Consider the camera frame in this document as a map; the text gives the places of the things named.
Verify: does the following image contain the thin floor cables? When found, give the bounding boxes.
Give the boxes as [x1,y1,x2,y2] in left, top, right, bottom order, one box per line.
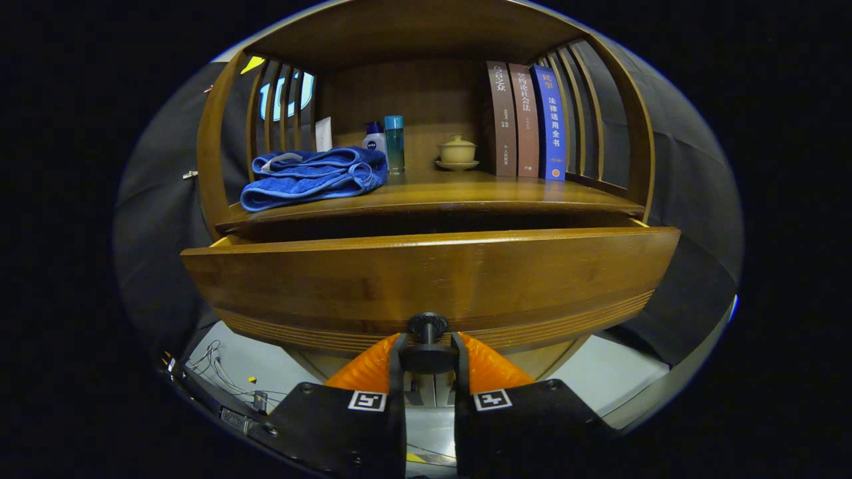
[186,341,287,410]

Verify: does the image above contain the brown wooden cabinet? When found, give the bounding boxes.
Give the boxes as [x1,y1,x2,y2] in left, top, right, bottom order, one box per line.
[196,0,656,408]

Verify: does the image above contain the beige lidded tea cup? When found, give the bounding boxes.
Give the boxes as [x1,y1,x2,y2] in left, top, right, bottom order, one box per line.
[435,135,480,172]

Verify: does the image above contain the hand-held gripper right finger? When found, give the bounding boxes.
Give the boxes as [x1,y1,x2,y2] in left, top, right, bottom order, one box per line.
[453,331,616,479]

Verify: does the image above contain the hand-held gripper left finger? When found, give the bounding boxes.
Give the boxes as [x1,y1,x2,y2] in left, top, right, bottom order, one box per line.
[250,333,408,479]

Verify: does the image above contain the teal bottle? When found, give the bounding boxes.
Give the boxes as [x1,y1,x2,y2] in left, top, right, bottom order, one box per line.
[384,116,405,175]

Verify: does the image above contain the wooden drawer with black knob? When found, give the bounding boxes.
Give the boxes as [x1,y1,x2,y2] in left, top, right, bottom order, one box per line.
[181,220,681,393]

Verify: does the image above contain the wooden countertop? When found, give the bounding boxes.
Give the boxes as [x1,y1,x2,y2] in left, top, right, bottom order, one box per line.
[216,170,645,232]

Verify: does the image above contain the reddish brown book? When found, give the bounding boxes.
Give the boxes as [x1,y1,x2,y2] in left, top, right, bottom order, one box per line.
[509,63,540,179]

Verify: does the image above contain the white bottle with blue cap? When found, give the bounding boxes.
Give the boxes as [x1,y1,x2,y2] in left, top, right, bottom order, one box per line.
[362,121,388,155]

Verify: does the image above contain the folded blue towel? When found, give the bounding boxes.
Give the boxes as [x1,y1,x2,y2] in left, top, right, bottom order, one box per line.
[240,146,389,212]

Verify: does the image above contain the dark brown book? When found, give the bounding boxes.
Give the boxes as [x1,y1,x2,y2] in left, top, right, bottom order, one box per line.
[486,61,518,178]

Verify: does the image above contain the blue book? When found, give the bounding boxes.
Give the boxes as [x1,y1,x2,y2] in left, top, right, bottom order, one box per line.
[531,65,567,182]

